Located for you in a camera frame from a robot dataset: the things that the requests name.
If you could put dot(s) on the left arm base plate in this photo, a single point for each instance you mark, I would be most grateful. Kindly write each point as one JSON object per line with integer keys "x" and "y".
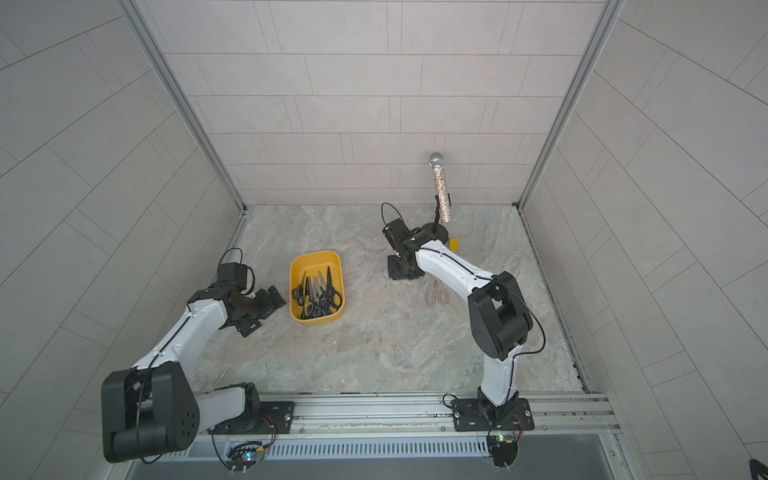
{"x": 271, "y": 418}

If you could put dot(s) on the glitter microphone on stand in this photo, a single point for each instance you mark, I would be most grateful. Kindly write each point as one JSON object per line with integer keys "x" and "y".
{"x": 442, "y": 198}

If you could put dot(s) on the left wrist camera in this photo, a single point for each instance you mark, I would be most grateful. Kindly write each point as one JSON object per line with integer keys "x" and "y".
{"x": 232, "y": 274}

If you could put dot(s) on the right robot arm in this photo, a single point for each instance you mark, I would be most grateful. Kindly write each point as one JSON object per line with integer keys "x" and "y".
{"x": 500, "y": 321}

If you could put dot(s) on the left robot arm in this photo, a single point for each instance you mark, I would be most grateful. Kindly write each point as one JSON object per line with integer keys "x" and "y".
{"x": 150, "y": 409}

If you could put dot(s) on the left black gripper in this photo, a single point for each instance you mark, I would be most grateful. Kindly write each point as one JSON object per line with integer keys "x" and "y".
{"x": 269, "y": 304}

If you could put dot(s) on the black pointed scissors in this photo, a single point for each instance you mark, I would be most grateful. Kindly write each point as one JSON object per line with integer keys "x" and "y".
{"x": 332, "y": 295}

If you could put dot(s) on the right controller board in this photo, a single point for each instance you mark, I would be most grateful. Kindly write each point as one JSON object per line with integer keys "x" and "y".
{"x": 503, "y": 451}

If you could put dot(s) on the blue handled scissors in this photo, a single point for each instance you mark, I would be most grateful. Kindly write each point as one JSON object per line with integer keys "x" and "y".
{"x": 316, "y": 305}

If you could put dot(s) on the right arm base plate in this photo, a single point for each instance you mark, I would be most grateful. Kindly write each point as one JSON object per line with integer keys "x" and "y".
{"x": 474, "y": 415}

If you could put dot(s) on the black ring handled scissors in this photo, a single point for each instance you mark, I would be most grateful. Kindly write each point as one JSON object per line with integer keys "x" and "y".
{"x": 299, "y": 292}

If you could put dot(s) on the aluminium mounting rail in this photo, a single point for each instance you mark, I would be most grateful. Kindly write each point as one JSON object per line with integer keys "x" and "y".
{"x": 319, "y": 415}

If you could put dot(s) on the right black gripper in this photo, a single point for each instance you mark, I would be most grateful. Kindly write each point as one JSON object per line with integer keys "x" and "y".
{"x": 394, "y": 272}

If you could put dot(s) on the yellow plastic storage box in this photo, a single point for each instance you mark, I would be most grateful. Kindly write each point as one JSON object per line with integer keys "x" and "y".
{"x": 315, "y": 264}

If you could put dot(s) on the controller board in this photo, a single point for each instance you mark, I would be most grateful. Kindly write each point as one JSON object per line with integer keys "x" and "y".
{"x": 503, "y": 451}
{"x": 242, "y": 457}

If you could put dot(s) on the pink handled scissors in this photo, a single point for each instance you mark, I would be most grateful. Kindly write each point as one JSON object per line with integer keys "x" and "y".
{"x": 436, "y": 293}

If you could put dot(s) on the left controller board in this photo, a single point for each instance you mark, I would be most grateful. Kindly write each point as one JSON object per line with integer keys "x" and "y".
{"x": 242, "y": 457}

